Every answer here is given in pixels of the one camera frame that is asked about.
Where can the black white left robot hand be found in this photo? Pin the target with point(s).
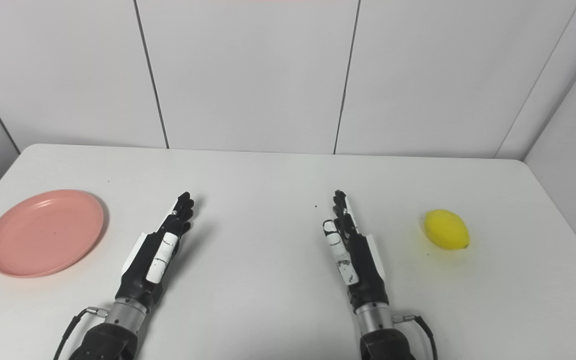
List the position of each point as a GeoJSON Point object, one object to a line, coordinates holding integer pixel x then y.
{"type": "Point", "coordinates": [140, 280]}

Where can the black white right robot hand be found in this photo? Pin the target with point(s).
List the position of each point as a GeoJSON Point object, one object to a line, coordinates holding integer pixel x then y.
{"type": "Point", "coordinates": [365, 270]}

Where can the pink round plate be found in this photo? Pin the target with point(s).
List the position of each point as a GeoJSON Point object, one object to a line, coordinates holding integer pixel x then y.
{"type": "Point", "coordinates": [43, 235]}

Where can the yellow lemon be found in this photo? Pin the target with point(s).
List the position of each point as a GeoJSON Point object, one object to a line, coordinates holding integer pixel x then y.
{"type": "Point", "coordinates": [447, 230]}

